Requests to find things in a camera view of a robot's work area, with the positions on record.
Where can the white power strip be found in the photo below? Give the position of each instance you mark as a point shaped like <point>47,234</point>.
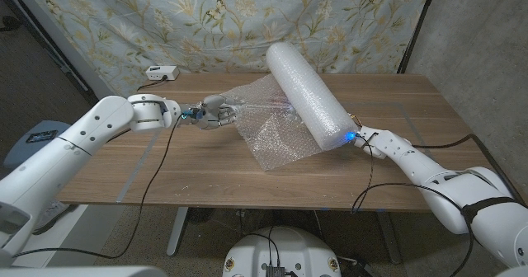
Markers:
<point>163,73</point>

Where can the grey table leg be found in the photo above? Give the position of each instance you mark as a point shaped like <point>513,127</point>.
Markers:
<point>177,231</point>
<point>389,240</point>

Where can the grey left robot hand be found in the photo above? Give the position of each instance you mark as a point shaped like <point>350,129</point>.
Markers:
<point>214,112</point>

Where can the grey white sneaker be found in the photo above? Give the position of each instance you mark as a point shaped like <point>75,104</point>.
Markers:
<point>53,215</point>

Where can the floral printed backdrop cloth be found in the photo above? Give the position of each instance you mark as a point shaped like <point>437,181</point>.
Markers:
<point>123,21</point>

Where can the bubble wrap roll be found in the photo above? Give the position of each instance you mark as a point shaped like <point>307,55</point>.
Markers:
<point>305,100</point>

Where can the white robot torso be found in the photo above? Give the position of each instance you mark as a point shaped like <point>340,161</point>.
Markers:
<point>255,252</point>

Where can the black backdrop stand pole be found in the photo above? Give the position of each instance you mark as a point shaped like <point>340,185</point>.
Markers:
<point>426,1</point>

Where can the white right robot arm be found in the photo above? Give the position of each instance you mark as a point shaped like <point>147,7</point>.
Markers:
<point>449,182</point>

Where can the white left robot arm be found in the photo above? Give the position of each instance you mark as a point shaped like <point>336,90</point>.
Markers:
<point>78,149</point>

